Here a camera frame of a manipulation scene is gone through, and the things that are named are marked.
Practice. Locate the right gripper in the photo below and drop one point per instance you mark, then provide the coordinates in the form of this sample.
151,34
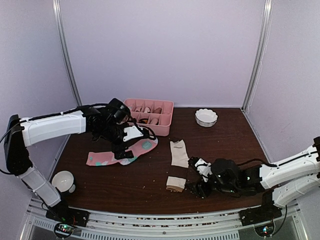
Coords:
197,189

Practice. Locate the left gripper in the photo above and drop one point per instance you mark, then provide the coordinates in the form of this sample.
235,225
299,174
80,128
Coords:
122,154

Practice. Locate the beige sock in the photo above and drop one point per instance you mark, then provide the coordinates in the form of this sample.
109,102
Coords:
179,156

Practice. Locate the brown cream striped sock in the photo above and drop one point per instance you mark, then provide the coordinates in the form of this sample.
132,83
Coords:
175,184

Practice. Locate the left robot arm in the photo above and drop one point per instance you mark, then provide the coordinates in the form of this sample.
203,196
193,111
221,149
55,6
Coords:
109,121

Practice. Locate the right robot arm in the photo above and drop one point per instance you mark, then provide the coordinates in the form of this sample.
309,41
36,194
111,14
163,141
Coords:
280,182

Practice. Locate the pink patterned sock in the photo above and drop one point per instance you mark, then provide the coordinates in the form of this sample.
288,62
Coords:
143,146

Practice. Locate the pink divided organizer box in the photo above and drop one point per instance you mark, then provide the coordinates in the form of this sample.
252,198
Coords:
155,114

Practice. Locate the white scalloped bowl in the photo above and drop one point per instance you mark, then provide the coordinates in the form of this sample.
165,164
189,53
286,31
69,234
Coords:
206,117

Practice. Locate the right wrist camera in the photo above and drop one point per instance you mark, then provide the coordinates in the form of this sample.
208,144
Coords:
204,169

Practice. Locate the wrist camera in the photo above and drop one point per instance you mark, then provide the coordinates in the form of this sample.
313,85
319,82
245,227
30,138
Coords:
204,169
132,132

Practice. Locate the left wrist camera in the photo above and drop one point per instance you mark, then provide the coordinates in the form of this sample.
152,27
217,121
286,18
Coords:
132,132

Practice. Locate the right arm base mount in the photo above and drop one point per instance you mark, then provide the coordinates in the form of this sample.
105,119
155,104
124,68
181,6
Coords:
256,215

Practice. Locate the right aluminium corner post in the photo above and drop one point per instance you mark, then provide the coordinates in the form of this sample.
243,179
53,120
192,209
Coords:
262,42

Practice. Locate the aluminium corner post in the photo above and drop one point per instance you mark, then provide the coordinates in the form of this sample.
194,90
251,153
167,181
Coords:
262,42
65,52

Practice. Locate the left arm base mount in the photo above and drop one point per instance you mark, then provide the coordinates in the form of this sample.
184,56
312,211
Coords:
67,215

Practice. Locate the aluminium front rail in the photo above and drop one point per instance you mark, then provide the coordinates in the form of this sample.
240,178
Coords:
219,225

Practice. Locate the left aluminium corner post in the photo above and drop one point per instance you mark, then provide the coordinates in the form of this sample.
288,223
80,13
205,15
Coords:
65,52

